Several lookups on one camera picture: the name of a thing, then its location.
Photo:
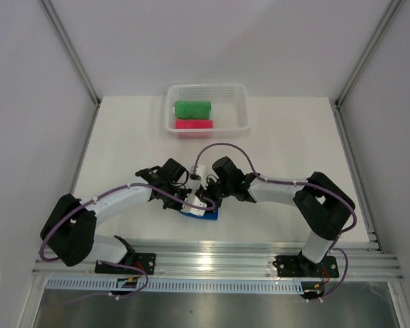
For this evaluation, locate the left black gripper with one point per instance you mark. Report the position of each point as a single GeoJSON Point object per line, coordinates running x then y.
{"type": "Point", "coordinates": [178, 208]}

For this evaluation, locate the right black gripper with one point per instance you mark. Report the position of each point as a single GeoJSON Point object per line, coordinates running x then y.
{"type": "Point", "coordinates": [208, 193]}

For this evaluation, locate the blue towel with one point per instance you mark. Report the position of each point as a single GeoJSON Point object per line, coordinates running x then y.
{"type": "Point", "coordinates": [210, 216]}

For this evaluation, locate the pink towel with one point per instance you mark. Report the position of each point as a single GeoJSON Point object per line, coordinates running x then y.
{"type": "Point", "coordinates": [194, 124]}

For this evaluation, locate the green towel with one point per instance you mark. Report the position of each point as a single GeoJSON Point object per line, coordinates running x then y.
{"type": "Point", "coordinates": [192, 110]}

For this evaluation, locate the white plastic basket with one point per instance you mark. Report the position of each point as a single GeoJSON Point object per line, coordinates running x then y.
{"type": "Point", "coordinates": [229, 113]}

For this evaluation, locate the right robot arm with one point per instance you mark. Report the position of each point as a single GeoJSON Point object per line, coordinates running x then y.
{"type": "Point", "coordinates": [323, 205]}

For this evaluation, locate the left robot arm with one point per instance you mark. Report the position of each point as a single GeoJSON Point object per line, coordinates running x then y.
{"type": "Point", "coordinates": [69, 235]}

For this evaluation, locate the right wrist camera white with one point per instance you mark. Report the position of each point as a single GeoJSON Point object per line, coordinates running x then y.
{"type": "Point", "coordinates": [197, 177]}

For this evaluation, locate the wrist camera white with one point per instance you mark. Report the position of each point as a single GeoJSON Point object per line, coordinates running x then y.
{"type": "Point", "coordinates": [197, 177]}
{"type": "Point", "coordinates": [195, 207]}

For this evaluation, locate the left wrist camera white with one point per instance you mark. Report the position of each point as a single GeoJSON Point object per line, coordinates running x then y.
{"type": "Point", "coordinates": [195, 207]}

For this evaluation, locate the aluminium mounting rail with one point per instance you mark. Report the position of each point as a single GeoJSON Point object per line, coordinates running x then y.
{"type": "Point", "coordinates": [365, 262]}

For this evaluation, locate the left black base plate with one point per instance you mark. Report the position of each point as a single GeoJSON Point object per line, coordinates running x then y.
{"type": "Point", "coordinates": [143, 261]}

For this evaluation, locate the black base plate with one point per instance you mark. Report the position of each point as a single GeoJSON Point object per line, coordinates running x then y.
{"type": "Point", "coordinates": [297, 266]}
{"type": "Point", "coordinates": [143, 261]}

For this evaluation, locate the slotted cable duct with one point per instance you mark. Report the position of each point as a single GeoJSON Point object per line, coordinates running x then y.
{"type": "Point", "coordinates": [176, 285]}

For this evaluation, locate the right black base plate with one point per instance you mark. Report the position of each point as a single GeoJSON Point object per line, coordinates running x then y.
{"type": "Point", "coordinates": [297, 266]}

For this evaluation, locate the left aluminium frame post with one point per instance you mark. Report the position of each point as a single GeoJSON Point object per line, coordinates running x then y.
{"type": "Point", "coordinates": [68, 47]}

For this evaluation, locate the aluminium frame post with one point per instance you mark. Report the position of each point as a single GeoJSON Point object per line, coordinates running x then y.
{"type": "Point", "coordinates": [369, 50]}
{"type": "Point", "coordinates": [68, 47]}

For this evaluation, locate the right aluminium frame post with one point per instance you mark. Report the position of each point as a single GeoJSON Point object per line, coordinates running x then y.
{"type": "Point", "coordinates": [369, 50]}

